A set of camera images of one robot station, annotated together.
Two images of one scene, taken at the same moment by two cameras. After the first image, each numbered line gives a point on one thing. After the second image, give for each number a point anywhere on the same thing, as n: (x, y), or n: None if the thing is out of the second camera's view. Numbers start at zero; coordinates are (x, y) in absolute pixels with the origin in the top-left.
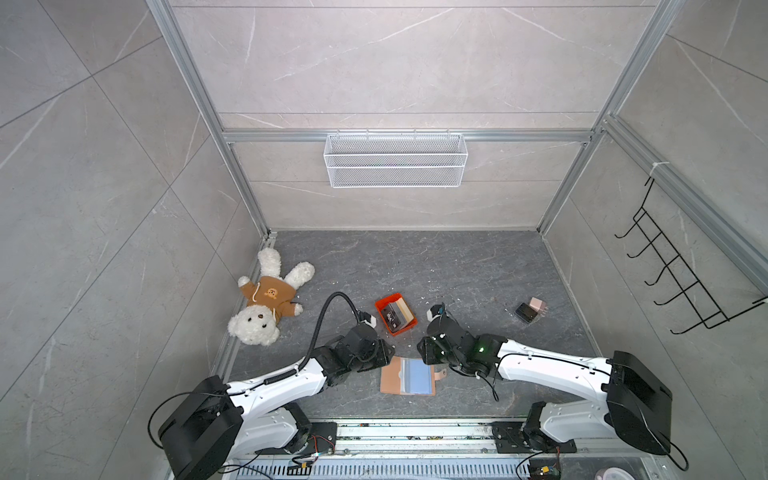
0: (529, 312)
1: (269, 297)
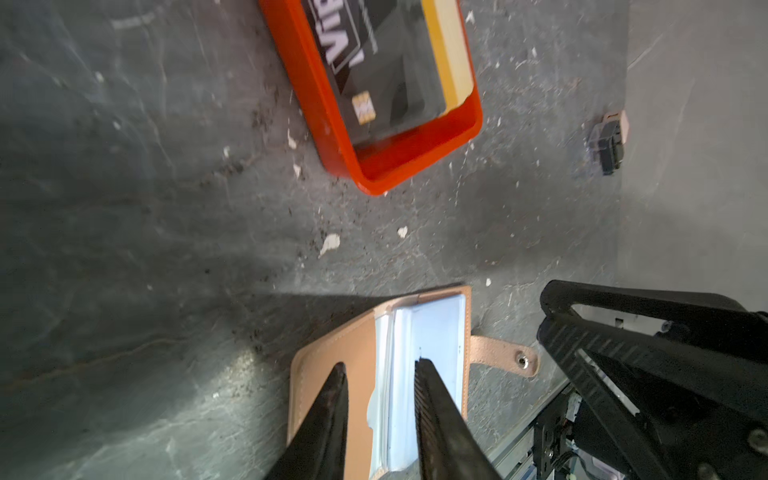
0: (609, 136)
1: None
